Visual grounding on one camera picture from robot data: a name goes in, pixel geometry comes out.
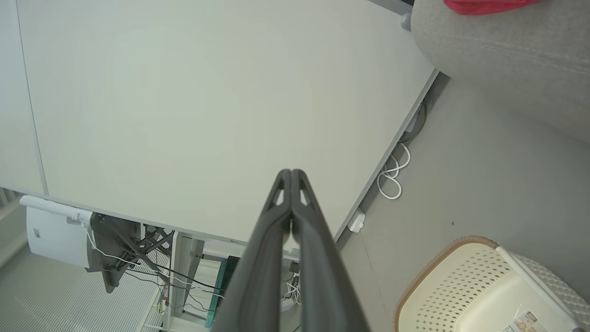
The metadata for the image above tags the thin white hanging cable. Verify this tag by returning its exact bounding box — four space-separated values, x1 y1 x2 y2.
80 220 224 300

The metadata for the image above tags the white power adapter box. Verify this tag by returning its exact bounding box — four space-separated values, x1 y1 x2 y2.
348 208 366 233

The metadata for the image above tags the cream perforated laundry basket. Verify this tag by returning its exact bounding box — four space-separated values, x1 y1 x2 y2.
394 236 590 332

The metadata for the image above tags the basket label sticker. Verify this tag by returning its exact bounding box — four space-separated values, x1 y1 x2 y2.
502 309 552 332

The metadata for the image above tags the red white sports clothing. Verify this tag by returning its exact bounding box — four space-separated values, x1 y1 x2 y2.
443 0 545 16

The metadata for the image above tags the white looped floor cable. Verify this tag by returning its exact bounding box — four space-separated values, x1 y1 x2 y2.
377 142 412 201

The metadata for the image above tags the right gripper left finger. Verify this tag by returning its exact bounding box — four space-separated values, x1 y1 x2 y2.
210 169 294 332

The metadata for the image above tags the white box appliance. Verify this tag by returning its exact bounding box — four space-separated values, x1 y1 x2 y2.
25 205 94 269

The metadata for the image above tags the black folding stand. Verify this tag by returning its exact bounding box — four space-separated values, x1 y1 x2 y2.
88 212 175 294

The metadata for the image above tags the teal upright board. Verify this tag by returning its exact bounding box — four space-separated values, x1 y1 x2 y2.
205 257 230 328

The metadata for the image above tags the white desk frame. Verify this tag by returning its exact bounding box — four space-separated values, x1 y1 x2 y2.
162 231 207 332

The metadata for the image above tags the grey fabric sofa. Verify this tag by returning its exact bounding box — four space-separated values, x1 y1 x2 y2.
410 0 590 144

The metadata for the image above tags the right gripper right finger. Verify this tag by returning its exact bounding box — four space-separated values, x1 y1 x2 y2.
291 169 372 332

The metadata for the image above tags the white tube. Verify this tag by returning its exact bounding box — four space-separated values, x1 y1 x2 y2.
19 195 94 225

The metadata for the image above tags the black floor cable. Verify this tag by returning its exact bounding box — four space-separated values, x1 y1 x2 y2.
398 101 428 144

